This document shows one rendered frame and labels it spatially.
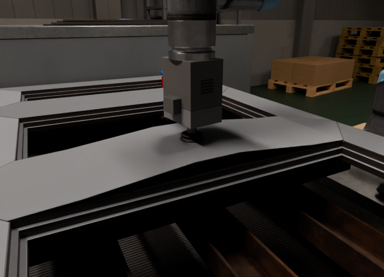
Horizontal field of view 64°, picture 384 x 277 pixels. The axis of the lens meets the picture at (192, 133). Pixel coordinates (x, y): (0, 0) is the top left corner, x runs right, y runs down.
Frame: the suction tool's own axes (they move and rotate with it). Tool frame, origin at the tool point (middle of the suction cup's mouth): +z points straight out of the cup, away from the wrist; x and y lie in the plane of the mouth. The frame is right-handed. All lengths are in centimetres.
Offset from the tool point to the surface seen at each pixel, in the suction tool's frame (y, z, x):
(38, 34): -83, -16, -8
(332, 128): 7.8, 1.1, 31.0
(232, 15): -341, -29, 316
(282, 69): -284, 53, 377
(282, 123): -0.4, 0.8, 24.7
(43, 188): 0.0, 0.6, -24.5
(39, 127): -37.1, 3.3, -19.0
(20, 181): -4.4, 0.8, -26.8
